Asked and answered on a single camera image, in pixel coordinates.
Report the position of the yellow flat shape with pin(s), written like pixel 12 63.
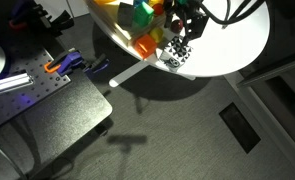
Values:
pixel 103 1

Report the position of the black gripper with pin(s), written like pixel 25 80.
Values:
pixel 197 25

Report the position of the blue and black clamp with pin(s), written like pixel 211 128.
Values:
pixel 96 65

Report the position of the orange cube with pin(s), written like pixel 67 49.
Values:
pixel 145 46

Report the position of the yellow block with orange circle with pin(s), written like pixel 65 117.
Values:
pixel 158 9

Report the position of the dark floor vent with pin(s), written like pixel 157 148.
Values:
pixel 239 127

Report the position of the dark metal rail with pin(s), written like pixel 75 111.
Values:
pixel 270 70

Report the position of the perforated metal breadboard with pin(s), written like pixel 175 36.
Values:
pixel 30 53

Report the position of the white table base leg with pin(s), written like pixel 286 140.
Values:
pixel 127 75

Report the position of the teal block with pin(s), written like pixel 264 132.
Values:
pixel 139 2

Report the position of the wooden tray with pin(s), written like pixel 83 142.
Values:
pixel 110 20

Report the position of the aluminium extrusion bar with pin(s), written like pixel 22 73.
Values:
pixel 12 82

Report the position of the black and white patterned cube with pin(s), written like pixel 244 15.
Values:
pixel 177 52

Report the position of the green cube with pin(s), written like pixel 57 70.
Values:
pixel 143 14

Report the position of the pale yellow ball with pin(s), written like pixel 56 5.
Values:
pixel 156 34

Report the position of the grey cube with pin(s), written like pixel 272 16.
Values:
pixel 125 15

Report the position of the black cart shelf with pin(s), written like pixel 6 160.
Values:
pixel 63 113

